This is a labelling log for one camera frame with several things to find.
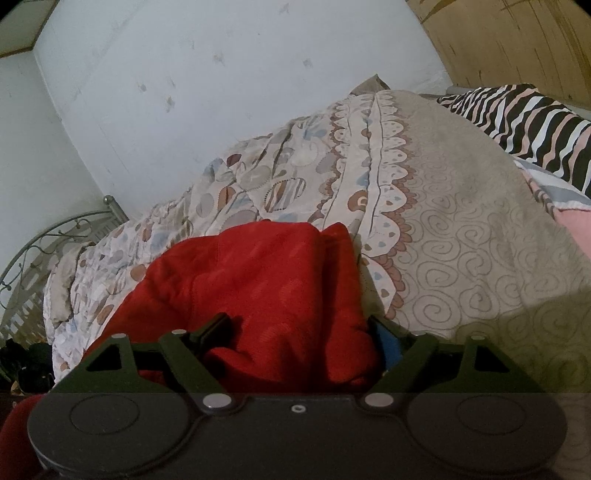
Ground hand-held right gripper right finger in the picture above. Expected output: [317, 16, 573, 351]
[361, 315, 532, 412]

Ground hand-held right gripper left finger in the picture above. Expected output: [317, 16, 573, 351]
[58, 312, 242, 415]

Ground red knit garment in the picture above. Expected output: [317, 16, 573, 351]
[9, 222, 385, 468]

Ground patterned beige quilt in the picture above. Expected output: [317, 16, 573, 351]
[43, 76, 591, 394]

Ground black bag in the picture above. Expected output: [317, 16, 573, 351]
[0, 338, 57, 395]

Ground metal bed headboard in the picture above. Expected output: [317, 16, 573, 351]
[0, 195, 130, 344]

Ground grey and pink striped cloth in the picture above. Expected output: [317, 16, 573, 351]
[512, 158, 591, 259]

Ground zebra striped pillow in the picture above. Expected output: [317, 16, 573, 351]
[436, 83, 591, 191]

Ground wooden panel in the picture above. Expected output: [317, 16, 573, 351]
[405, 0, 591, 110]

